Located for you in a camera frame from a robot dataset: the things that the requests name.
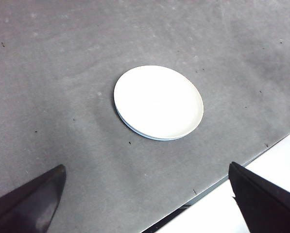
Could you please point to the white round plate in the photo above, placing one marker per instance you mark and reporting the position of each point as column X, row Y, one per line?
column 159, row 102

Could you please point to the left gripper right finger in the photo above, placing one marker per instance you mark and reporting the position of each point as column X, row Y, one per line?
column 268, row 206

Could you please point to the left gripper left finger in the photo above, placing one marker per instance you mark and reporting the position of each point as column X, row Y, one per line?
column 25, row 206

